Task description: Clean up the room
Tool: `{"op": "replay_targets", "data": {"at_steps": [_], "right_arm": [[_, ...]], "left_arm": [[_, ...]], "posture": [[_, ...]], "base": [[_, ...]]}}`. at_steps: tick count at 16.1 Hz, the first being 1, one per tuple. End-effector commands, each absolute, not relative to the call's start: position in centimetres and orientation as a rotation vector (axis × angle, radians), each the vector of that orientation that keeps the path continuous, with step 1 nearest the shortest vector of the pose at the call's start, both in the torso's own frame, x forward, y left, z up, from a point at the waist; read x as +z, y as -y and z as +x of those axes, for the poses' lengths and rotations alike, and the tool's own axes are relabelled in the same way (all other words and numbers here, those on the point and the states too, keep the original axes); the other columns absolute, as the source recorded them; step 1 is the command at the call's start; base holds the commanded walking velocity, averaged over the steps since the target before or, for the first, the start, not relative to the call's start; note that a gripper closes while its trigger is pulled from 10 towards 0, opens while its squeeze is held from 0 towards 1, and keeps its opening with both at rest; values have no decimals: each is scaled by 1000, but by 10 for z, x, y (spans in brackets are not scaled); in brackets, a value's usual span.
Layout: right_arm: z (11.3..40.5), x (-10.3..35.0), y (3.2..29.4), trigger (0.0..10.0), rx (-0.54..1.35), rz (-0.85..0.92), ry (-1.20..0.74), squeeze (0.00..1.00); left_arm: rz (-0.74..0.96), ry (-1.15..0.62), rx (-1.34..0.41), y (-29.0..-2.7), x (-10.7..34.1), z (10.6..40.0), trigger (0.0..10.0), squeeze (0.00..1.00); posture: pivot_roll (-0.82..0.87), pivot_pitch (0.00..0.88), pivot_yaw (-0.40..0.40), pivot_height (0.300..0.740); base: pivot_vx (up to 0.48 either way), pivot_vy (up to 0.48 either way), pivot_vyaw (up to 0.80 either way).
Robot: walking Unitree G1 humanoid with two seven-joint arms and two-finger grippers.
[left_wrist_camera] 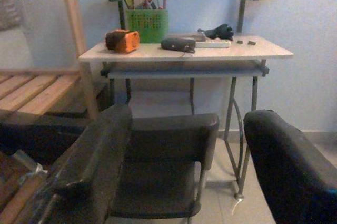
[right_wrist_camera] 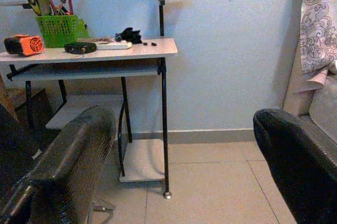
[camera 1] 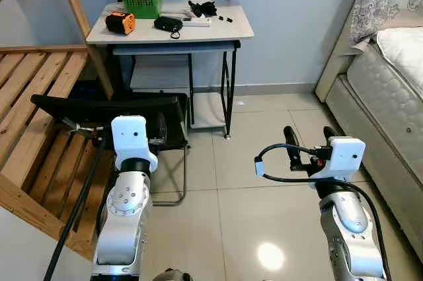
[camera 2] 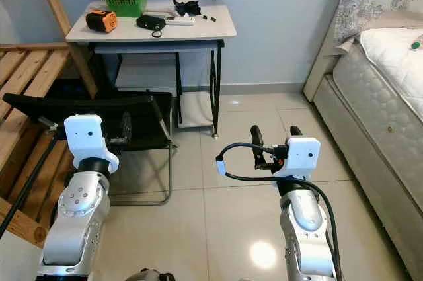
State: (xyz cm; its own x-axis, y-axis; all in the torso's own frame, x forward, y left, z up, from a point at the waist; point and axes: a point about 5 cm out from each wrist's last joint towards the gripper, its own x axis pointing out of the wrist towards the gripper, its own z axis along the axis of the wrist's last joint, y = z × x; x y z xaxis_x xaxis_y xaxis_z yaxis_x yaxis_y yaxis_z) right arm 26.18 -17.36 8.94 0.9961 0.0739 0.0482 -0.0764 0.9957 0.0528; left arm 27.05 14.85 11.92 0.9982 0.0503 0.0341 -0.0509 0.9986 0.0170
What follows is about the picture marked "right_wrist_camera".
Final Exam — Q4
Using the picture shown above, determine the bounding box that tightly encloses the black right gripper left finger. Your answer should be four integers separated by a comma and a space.
0, 104, 117, 224

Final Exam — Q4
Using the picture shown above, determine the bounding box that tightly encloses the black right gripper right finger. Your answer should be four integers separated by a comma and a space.
253, 108, 337, 224

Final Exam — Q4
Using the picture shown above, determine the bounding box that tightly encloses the grey upholstered seat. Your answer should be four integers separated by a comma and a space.
283, 47, 337, 143

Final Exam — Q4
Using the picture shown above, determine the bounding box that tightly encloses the black mesh chair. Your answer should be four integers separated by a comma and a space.
0, 102, 57, 209

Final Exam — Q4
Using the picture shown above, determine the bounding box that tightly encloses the white power strip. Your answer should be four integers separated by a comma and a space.
96, 41, 133, 51

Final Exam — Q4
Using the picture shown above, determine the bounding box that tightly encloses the orange and black blower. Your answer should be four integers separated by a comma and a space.
3, 34, 45, 57

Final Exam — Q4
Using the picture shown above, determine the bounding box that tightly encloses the brown flat piece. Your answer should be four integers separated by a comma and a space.
91, 36, 113, 44

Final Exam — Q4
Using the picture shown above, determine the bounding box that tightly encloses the green plastic basket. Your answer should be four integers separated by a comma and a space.
35, 14, 90, 48

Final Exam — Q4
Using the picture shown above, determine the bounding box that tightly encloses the white patterned curtain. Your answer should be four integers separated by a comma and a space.
294, 0, 337, 94

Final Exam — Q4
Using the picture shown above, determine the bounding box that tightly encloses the yellow and black tool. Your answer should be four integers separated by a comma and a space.
27, 0, 43, 16

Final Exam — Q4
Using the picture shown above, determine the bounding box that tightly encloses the black hanging cable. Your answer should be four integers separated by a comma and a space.
117, 101, 127, 177

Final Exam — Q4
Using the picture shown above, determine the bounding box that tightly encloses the grey cable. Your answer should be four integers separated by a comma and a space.
91, 197, 116, 224

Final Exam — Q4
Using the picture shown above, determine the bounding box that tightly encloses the grey desk with black frame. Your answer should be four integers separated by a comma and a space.
0, 0, 192, 200

